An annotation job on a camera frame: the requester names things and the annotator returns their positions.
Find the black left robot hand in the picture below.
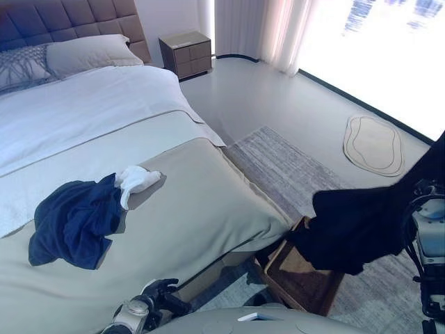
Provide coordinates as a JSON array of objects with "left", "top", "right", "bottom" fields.
[{"left": 140, "top": 278, "right": 193, "bottom": 316}]

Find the navy blue garment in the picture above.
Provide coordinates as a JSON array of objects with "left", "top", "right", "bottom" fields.
[{"left": 28, "top": 173, "right": 126, "bottom": 271}]

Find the white garment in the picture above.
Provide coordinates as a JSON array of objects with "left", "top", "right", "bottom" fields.
[{"left": 114, "top": 165, "right": 163, "bottom": 211}]

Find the black garment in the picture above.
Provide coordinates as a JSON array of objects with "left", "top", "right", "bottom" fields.
[{"left": 290, "top": 130, "right": 445, "bottom": 276}]

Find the bed with white grey bedding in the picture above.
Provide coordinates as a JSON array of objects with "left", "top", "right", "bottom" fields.
[{"left": 0, "top": 65, "right": 291, "bottom": 334}]

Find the brown wicker laundry basket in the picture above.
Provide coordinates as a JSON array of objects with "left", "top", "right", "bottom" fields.
[{"left": 255, "top": 216, "right": 346, "bottom": 317}]

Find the grey robot torso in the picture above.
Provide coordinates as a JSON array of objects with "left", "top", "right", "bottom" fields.
[{"left": 149, "top": 302, "right": 366, "bottom": 334}]

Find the large grey striped rug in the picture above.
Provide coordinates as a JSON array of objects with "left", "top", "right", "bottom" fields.
[{"left": 180, "top": 125, "right": 445, "bottom": 334}]

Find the brown wooden nightstand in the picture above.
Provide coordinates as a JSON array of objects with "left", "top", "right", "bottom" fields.
[{"left": 158, "top": 31, "right": 213, "bottom": 80}]

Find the black curved curtain floor track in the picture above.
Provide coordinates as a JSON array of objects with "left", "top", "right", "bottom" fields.
[{"left": 215, "top": 54, "right": 260, "bottom": 63}]

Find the beige pillow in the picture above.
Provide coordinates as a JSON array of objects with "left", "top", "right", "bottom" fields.
[{"left": 46, "top": 33, "right": 144, "bottom": 79}]

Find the small beige oval rug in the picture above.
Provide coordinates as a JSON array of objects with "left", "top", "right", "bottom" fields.
[{"left": 343, "top": 116, "right": 407, "bottom": 177}]

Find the grey patterned decorative pillow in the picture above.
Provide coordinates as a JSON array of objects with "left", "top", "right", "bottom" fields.
[{"left": 0, "top": 44, "right": 58, "bottom": 93}]

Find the sheer white curtain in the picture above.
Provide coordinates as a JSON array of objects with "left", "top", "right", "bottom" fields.
[{"left": 214, "top": 0, "right": 312, "bottom": 76}]

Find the brown tufted headboard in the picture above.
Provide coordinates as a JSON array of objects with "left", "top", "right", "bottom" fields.
[{"left": 0, "top": 0, "right": 152, "bottom": 65}]

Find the bright glass window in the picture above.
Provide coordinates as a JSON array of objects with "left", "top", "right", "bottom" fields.
[{"left": 298, "top": 0, "right": 445, "bottom": 140}]

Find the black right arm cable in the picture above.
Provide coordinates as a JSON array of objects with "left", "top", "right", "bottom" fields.
[{"left": 403, "top": 198, "right": 437, "bottom": 318}]

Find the black window base frame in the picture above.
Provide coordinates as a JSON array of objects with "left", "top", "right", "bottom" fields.
[{"left": 298, "top": 68, "right": 435, "bottom": 143}]

